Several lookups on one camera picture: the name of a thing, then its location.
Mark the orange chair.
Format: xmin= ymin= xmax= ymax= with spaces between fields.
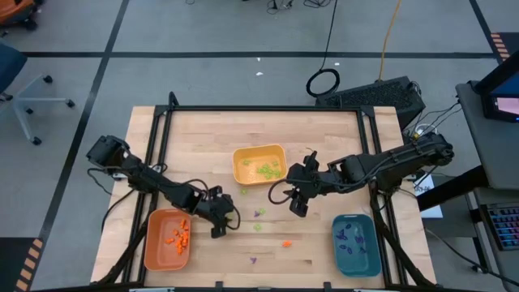
xmin=0 ymin=0 xmax=45 ymax=32

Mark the long black cable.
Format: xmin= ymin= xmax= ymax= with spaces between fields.
xmin=304 ymin=0 xmax=341 ymax=98

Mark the white paper label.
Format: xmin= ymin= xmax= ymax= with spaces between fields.
xmin=412 ymin=174 xmax=444 ymax=219

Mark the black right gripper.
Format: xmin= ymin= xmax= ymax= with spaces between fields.
xmin=285 ymin=150 xmax=338 ymax=218

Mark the long yellow cable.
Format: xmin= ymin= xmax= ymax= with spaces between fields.
xmin=377 ymin=0 xmax=403 ymax=81

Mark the yellow plastic bin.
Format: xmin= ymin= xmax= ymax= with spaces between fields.
xmin=232 ymin=144 xmax=289 ymax=187

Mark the grey keyboard shelf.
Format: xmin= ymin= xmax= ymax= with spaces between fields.
xmin=465 ymin=187 xmax=519 ymax=292

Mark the backlit keyboard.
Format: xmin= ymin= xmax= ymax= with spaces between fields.
xmin=482 ymin=201 xmax=519 ymax=251

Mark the orange plastic bin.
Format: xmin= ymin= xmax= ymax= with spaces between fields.
xmin=144 ymin=208 xmax=192 ymax=273

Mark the blue office chair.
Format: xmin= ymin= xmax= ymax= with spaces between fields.
xmin=0 ymin=42 xmax=76 ymax=146

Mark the teal plastic bin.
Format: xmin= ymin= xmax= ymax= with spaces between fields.
xmin=331 ymin=213 xmax=384 ymax=279

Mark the black desk leg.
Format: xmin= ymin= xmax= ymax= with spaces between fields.
xmin=416 ymin=165 xmax=490 ymax=212

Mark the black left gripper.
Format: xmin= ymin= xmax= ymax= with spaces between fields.
xmin=193 ymin=185 xmax=237 ymax=240

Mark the grey desk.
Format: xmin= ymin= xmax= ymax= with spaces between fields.
xmin=456 ymin=80 xmax=519 ymax=191

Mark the black monitor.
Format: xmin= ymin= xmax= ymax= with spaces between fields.
xmin=474 ymin=50 xmax=519 ymax=123

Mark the black cable bundle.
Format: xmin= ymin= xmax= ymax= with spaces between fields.
xmin=265 ymin=0 xmax=337 ymax=11

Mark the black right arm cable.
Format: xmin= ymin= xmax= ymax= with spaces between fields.
xmin=267 ymin=178 xmax=301 ymax=206

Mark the black orange striped floor mat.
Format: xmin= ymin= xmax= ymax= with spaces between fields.
xmin=488 ymin=31 xmax=519 ymax=66
xmin=0 ymin=237 xmax=45 ymax=292

